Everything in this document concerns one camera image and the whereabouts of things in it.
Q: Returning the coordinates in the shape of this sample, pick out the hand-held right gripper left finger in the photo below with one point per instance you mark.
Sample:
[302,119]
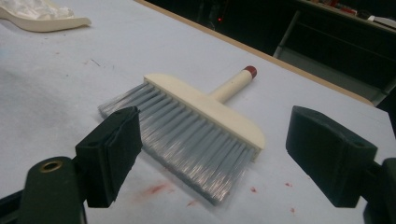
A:
[109,155]

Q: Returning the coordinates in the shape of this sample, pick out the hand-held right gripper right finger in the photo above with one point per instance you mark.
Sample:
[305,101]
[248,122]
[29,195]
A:
[330,155]

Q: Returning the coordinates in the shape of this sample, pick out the cream brush with grey bristles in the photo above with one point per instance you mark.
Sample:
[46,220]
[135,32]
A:
[202,124]

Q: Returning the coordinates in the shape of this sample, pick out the cream dustpan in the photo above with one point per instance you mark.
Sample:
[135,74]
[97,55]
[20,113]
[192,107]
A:
[46,25]

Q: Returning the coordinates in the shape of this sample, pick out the pile of white paper scraps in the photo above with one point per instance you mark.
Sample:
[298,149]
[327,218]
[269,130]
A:
[37,9]

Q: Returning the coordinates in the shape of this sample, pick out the white table cover sheet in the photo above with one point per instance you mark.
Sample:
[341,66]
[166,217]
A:
[62,77]

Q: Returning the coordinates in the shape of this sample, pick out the white metal desk frame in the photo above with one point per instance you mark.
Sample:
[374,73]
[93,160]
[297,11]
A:
[327,62]

